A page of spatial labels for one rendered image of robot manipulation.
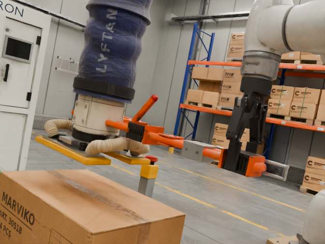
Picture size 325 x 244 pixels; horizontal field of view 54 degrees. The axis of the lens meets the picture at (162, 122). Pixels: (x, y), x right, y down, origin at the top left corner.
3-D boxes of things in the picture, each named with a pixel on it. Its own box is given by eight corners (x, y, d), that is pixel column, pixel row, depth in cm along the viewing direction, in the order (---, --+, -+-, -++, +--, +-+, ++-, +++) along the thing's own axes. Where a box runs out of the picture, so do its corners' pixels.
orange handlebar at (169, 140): (54, 111, 133) (55, 102, 133) (110, 118, 156) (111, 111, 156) (258, 176, 72) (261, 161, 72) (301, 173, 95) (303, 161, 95)
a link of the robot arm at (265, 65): (236, 51, 78) (231, 74, 78) (272, 51, 72) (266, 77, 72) (253, 59, 85) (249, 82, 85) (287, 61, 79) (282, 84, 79)
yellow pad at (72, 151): (34, 140, 119) (36, 128, 119) (58, 142, 127) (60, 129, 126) (85, 165, 97) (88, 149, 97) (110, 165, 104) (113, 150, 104)
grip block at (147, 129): (123, 138, 101) (126, 119, 101) (144, 139, 108) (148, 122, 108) (141, 144, 95) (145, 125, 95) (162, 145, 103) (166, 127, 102)
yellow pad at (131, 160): (77, 143, 133) (79, 131, 133) (96, 144, 141) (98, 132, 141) (130, 165, 111) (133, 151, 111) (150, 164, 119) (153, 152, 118)
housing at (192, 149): (179, 155, 87) (183, 139, 87) (193, 156, 93) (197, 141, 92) (199, 162, 83) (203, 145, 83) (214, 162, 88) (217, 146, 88)
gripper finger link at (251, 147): (246, 141, 83) (248, 141, 84) (241, 167, 84) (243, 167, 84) (257, 144, 81) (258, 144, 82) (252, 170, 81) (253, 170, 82)
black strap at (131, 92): (60, 84, 117) (62, 74, 116) (109, 95, 134) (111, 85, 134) (96, 92, 102) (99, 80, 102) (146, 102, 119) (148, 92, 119)
